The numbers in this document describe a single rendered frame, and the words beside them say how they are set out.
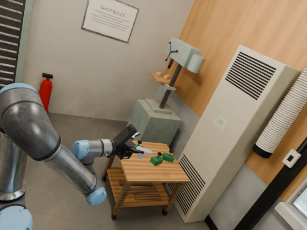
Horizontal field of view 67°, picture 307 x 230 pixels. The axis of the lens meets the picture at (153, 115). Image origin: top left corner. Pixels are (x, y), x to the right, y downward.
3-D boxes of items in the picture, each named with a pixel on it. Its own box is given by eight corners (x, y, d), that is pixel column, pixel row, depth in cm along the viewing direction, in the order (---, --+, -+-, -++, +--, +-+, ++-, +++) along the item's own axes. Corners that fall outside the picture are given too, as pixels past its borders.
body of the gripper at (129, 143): (124, 147, 114) (102, 148, 106) (131, 134, 109) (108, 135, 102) (130, 159, 109) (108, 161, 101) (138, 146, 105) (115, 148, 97)
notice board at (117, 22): (127, 43, 316) (139, 8, 297) (128, 43, 315) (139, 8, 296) (80, 28, 283) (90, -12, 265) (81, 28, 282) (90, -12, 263)
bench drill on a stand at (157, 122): (147, 140, 360) (190, 43, 296) (165, 168, 314) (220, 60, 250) (119, 138, 334) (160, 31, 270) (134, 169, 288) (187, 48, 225)
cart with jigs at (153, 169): (150, 177, 285) (170, 135, 260) (168, 217, 241) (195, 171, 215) (97, 176, 253) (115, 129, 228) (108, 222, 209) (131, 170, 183)
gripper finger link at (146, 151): (148, 159, 112) (130, 153, 110) (153, 150, 109) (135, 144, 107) (148, 163, 110) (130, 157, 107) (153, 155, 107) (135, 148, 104)
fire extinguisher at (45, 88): (47, 112, 325) (55, 73, 300) (48, 119, 310) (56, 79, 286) (33, 110, 315) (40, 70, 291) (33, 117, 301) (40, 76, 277)
